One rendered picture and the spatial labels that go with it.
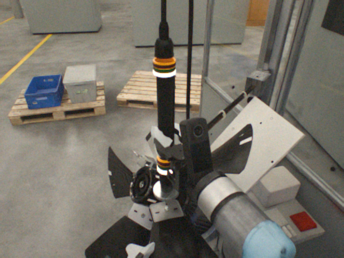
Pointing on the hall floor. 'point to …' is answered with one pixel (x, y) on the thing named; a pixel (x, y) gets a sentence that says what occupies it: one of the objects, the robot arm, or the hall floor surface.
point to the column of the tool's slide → (279, 40)
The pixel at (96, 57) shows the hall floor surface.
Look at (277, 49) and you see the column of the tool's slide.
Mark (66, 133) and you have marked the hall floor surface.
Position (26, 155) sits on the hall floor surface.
